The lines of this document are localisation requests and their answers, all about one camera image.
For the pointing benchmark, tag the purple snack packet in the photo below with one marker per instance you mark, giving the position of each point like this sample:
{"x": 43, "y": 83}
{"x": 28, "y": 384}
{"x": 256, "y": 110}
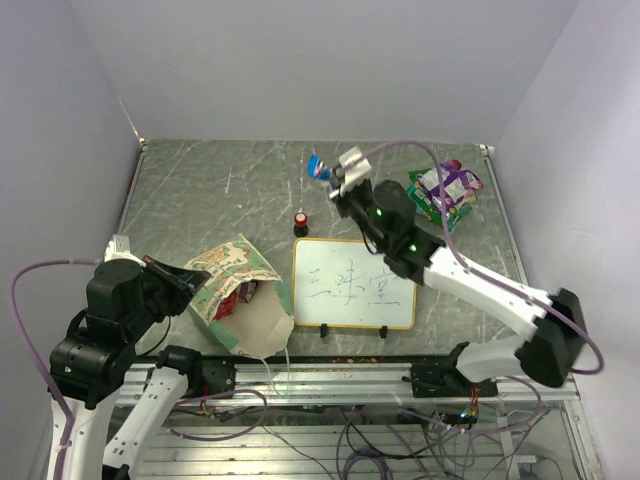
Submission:
{"x": 460, "y": 185}

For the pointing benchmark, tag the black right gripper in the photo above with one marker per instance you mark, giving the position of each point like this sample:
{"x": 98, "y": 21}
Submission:
{"x": 344, "y": 194}

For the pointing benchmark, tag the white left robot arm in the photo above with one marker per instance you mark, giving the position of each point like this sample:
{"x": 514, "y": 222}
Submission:
{"x": 126, "y": 296}

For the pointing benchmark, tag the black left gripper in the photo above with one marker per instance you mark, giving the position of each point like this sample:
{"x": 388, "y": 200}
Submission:
{"x": 183, "y": 282}

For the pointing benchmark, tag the green printed paper bag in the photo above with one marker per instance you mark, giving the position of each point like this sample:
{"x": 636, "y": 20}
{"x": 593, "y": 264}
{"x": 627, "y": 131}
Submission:
{"x": 263, "y": 321}

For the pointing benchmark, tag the yellow-framed small whiteboard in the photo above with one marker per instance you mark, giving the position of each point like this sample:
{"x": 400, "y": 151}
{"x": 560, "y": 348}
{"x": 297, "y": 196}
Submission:
{"x": 337, "y": 283}

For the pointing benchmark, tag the red snack packet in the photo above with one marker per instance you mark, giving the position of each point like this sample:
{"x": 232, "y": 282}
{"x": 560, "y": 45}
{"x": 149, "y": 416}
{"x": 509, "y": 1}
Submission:
{"x": 227, "y": 306}

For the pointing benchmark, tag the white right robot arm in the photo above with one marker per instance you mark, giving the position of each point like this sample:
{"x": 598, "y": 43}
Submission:
{"x": 549, "y": 331}

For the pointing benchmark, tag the blue small snack packet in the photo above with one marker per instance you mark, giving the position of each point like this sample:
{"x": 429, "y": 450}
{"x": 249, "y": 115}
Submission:
{"x": 317, "y": 169}

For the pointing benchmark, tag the aluminium rail frame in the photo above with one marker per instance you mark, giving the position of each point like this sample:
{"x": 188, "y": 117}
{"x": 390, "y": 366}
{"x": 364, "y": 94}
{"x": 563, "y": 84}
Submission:
{"x": 368, "y": 418}

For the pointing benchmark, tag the teal snack packet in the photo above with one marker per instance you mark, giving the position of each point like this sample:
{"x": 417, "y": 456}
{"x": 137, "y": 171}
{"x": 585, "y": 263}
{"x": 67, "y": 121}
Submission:
{"x": 425, "y": 208}

